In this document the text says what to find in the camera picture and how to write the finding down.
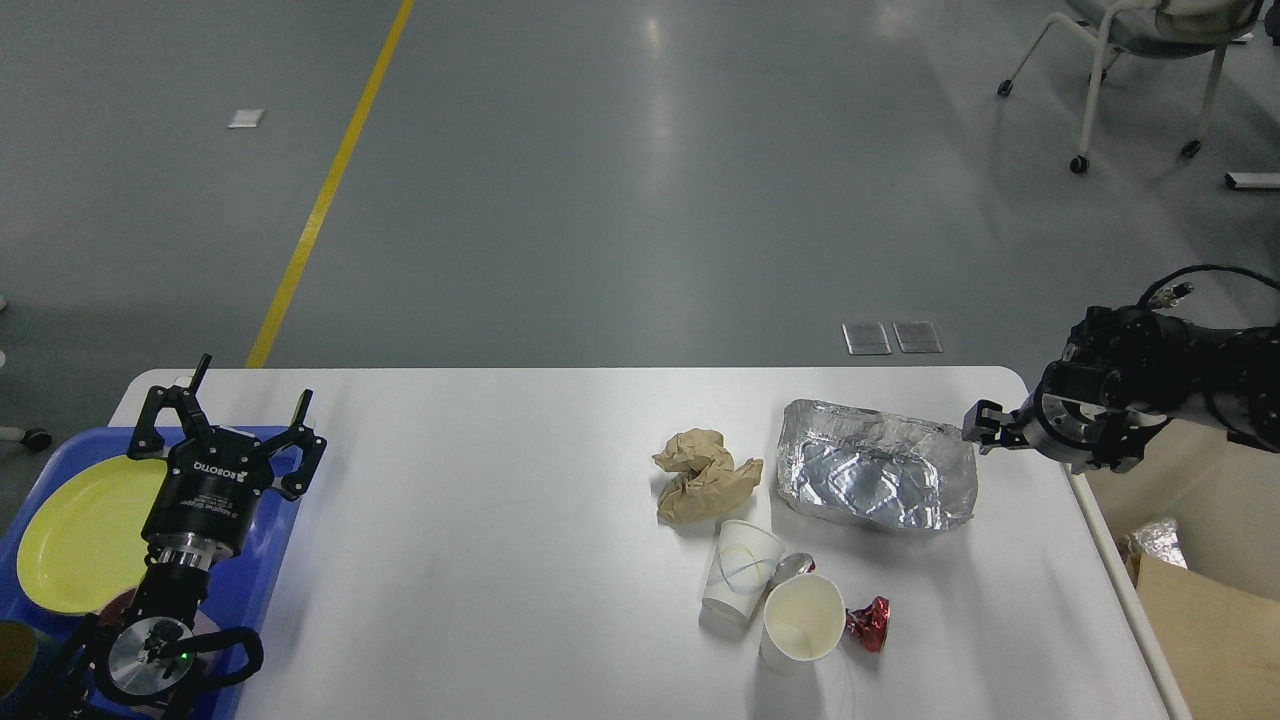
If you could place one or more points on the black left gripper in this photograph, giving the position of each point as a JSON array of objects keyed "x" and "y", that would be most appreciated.
[{"x": 208, "y": 495}]

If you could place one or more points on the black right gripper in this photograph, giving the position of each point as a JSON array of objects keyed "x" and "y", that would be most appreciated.
[{"x": 1083, "y": 436}]

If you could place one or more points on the aluminium foil sheet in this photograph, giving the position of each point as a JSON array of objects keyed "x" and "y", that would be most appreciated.
[{"x": 859, "y": 466}]

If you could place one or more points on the yellow plastic plate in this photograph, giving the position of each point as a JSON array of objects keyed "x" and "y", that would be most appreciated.
[{"x": 83, "y": 548}]

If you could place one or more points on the teal mug yellow inside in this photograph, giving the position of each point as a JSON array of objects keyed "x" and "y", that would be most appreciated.
[{"x": 26, "y": 655}]

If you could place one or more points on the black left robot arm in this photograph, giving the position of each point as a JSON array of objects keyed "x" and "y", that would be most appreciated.
[{"x": 156, "y": 661}]

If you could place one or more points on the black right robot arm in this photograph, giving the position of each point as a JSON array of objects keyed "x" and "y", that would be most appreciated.
[{"x": 1126, "y": 372}]

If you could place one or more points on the silver floor socket plate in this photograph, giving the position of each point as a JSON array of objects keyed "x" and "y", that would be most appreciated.
[{"x": 866, "y": 339}]

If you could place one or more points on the black caster wheel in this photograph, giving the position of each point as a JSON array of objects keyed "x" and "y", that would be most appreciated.
[{"x": 33, "y": 440}]

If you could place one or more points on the foil piece in bin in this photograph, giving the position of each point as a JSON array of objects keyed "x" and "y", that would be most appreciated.
[{"x": 1158, "y": 539}]

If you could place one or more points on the red foil wrapper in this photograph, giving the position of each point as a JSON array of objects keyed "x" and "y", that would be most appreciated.
[{"x": 870, "y": 625}]

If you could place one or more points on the beige plastic bin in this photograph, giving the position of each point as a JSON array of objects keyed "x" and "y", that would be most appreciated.
[{"x": 1224, "y": 497}]

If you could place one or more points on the white patterned paper cup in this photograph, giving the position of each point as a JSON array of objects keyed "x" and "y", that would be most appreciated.
[{"x": 742, "y": 564}]

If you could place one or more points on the crumpled brown paper ball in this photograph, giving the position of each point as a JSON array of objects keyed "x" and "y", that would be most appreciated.
[{"x": 707, "y": 482}]

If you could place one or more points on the white floor marker tile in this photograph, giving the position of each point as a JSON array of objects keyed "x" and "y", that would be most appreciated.
[{"x": 246, "y": 118}]

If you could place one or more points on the white bar on floor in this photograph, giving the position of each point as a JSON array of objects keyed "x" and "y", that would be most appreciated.
[{"x": 1252, "y": 181}]

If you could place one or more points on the white wheeled chair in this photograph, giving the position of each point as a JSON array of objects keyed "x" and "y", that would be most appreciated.
[{"x": 1160, "y": 30}]

